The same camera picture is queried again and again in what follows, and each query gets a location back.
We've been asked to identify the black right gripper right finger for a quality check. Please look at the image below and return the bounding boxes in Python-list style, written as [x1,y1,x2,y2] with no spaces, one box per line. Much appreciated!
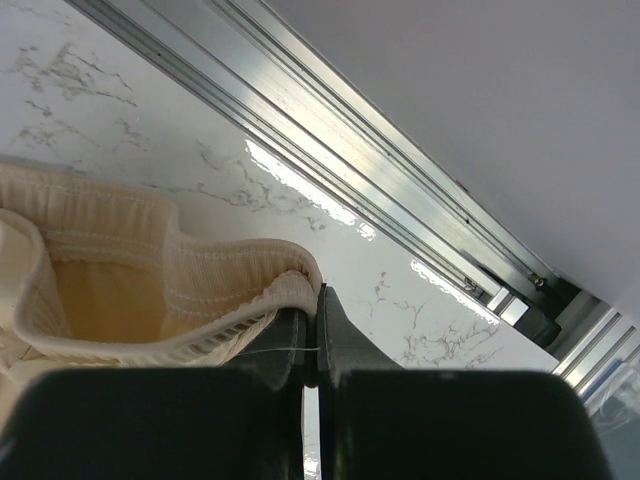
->
[316,286,611,479]

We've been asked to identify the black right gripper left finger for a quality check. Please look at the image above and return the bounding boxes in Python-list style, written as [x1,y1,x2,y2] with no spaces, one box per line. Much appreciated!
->
[1,309,306,479]

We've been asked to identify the beige trousers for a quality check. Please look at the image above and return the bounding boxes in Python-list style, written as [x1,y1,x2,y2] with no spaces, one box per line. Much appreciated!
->
[0,160,324,396]

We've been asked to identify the aluminium frame rail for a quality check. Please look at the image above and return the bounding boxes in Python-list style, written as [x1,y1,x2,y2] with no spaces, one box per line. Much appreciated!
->
[553,302,639,397]

